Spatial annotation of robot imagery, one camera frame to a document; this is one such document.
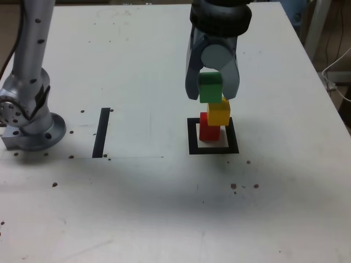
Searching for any black tape strip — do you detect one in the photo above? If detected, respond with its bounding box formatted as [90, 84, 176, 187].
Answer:
[92, 107, 111, 159]

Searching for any red cube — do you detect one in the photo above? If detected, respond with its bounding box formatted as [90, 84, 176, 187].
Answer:
[199, 112, 221, 141]

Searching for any black base cable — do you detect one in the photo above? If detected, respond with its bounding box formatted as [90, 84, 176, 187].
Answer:
[0, 0, 26, 80]

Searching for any white cable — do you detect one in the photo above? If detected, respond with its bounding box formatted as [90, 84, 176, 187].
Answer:
[321, 46, 351, 102]

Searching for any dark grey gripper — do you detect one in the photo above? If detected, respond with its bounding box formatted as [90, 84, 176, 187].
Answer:
[184, 26, 242, 102]

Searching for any black tape square outline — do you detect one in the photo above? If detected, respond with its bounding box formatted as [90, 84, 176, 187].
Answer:
[186, 117, 240, 156]

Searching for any yellow cube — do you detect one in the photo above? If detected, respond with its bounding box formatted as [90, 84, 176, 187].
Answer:
[206, 96, 231, 127]

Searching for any green cube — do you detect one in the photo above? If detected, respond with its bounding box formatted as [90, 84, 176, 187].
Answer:
[197, 71, 223, 104]

